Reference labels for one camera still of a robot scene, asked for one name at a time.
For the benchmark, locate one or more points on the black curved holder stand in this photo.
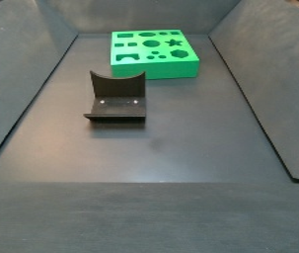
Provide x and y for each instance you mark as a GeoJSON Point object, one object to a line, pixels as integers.
{"type": "Point", "coordinates": [119, 97]}

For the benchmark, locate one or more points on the green shape sorter block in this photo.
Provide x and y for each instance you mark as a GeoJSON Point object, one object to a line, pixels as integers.
{"type": "Point", "coordinates": [158, 52]}

